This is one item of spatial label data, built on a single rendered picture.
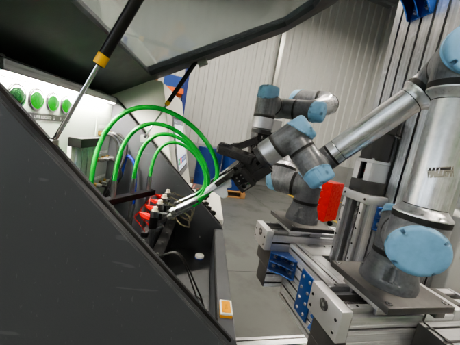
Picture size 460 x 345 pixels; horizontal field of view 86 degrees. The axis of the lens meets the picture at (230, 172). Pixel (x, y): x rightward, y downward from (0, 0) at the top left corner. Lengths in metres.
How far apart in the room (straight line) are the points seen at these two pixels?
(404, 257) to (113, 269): 0.59
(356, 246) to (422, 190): 0.46
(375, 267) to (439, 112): 0.43
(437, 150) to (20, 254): 0.82
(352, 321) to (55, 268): 0.68
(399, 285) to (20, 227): 0.86
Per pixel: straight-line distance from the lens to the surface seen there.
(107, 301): 0.55
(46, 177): 0.51
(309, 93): 1.33
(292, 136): 0.68
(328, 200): 4.80
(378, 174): 1.06
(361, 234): 1.05
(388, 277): 0.85
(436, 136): 0.68
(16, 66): 0.66
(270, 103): 0.88
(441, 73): 0.71
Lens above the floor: 1.38
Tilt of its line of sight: 8 degrees down
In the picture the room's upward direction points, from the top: 10 degrees clockwise
